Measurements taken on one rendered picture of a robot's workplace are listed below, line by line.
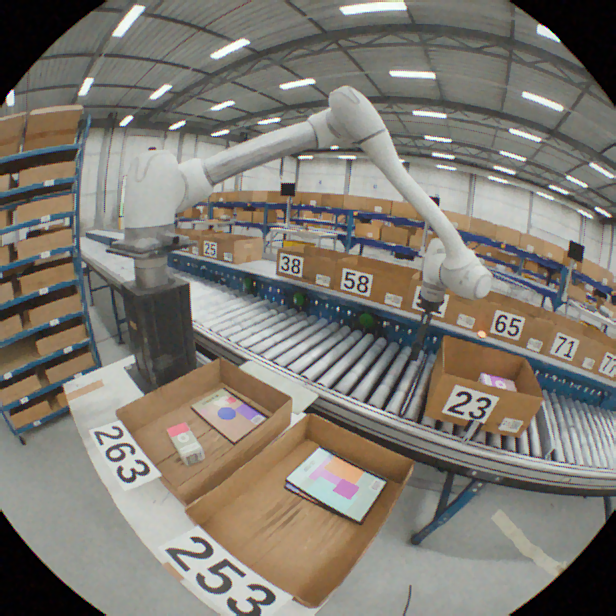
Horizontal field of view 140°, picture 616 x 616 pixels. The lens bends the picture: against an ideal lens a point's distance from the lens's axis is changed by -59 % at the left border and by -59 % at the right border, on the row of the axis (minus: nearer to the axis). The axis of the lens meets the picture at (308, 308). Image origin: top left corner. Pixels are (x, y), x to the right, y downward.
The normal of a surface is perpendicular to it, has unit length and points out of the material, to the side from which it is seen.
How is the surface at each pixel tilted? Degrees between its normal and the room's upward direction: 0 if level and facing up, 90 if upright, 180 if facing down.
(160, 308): 90
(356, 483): 0
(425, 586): 0
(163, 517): 0
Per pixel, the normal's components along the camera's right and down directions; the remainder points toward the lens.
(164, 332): 0.83, 0.28
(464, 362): -0.45, 0.28
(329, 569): 0.10, -0.93
